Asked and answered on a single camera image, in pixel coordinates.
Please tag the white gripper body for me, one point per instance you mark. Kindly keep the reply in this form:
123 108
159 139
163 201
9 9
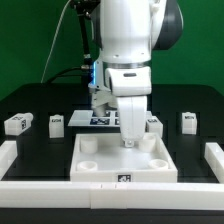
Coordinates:
130 87

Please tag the white U-shaped obstacle fence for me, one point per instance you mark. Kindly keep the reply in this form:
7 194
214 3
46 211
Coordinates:
66 194

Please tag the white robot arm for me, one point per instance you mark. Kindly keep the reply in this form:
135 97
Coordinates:
127 31

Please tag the white tag sheet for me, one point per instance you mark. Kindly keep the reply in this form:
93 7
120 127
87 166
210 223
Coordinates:
86 118

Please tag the white square table top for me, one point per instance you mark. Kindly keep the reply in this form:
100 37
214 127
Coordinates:
103 157

